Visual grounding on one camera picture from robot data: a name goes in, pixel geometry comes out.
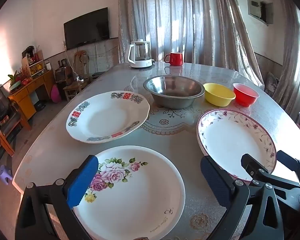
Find white plate with red characters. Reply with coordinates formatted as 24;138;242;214
66;91;150;144

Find wide grey curtain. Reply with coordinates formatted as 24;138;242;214
117;0;264;88

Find white plate with rose print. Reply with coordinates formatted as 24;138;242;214
72;145;186;240

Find white plate purple floral rim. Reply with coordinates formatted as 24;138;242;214
196;109;277;182

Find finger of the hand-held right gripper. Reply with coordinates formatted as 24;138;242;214
276;150;300;181
241;153;300;190

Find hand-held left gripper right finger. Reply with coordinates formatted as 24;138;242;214
200;155;285;240

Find white glass electric kettle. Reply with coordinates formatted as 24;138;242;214
128;39;155;69

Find white wall electrical box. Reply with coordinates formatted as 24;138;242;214
246;0;261;19

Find grey wall hatch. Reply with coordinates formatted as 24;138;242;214
260;1;274;27

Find pink plastic container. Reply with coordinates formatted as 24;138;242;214
51;84;62;103

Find red plastic bowl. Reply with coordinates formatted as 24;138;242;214
233;82;260;107

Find red mug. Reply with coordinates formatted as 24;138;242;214
164;52;184;66

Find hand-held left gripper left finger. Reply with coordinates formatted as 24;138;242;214
15;154;99;240

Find wooden chair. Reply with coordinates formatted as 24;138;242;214
63;51;90;100

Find yellow plastic bowl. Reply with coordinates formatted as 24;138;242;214
203;83;236;107

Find dark wooden armchair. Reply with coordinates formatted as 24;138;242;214
0;87;32;155

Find black flat television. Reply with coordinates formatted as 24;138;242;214
63;7;110;50

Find wooden shelf with ornaments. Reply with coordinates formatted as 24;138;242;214
22;45;45;77

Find orange wooden cabinet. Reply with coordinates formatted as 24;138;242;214
8;69;54;130

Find stainless steel bowl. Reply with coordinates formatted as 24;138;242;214
143;75;205;109

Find patterned cushion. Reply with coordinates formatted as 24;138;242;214
265;71;280;97

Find purple plastic stool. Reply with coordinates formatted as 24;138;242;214
0;164;14;185

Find narrow grey curtain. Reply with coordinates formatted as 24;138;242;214
272;0;300;110

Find potted green plant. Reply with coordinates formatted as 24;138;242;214
7;71;22;90

